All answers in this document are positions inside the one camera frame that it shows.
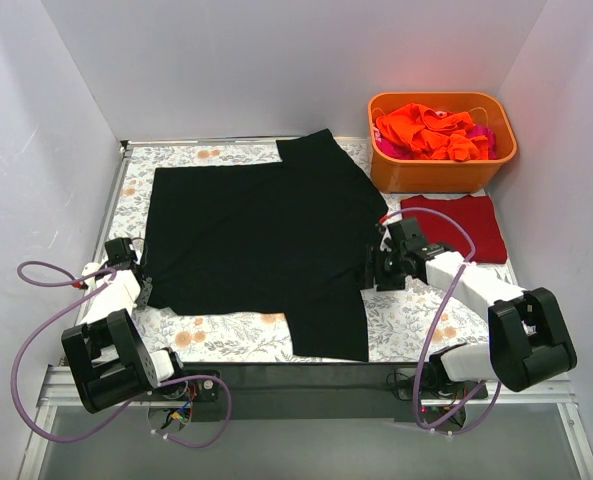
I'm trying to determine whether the floral patterned table mat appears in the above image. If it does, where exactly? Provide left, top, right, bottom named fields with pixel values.
left=105, top=141, right=488, bottom=363

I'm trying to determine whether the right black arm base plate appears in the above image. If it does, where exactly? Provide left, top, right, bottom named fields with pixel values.
left=385, top=367, right=477, bottom=401

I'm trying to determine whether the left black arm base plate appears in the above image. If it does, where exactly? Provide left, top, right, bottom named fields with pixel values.
left=147, top=369, right=221, bottom=402

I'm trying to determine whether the folded dark red t shirt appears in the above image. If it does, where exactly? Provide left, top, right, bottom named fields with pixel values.
left=401, top=195, right=508, bottom=264

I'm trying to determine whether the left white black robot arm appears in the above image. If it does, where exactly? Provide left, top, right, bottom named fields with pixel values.
left=61, top=237, right=189, bottom=413

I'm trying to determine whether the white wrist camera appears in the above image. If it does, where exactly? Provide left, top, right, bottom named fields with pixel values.
left=376, top=216, right=401, bottom=252
left=72, top=262, right=110, bottom=292

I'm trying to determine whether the black t shirt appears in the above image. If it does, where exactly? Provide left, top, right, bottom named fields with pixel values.
left=144, top=130, right=387, bottom=362

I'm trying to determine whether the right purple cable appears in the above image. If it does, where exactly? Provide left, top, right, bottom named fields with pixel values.
left=378, top=208, right=502, bottom=435

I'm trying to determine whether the magenta pink t shirt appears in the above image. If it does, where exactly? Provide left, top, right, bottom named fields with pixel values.
left=373, top=125, right=497, bottom=162

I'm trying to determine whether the orange t shirt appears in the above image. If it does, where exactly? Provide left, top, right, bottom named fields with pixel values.
left=373, top=103, right=477, bottom=152

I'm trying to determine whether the orange plastic laundry basket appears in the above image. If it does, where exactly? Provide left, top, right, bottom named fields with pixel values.
left=368, top=92, right=517, bottom=193

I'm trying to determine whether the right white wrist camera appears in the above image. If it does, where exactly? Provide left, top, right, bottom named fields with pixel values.
left=376, top=216, right=401, bottom=252

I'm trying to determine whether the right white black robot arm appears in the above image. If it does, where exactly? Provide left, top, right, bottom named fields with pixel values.
left=365, top=217, right=578, bottom=398

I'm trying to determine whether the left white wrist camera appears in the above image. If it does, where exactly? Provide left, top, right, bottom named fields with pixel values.
left=72, top=262, right=110, bottom=292

